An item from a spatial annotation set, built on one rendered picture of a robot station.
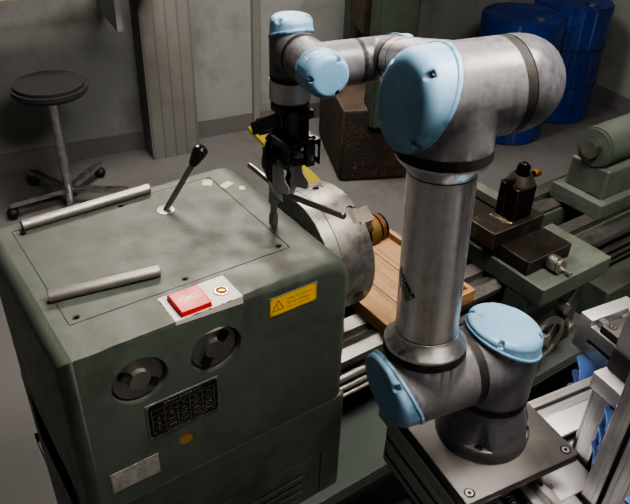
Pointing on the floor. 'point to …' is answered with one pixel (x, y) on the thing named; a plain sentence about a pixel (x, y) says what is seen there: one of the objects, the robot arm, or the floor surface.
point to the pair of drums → (498, 24)
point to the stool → (49, 83)
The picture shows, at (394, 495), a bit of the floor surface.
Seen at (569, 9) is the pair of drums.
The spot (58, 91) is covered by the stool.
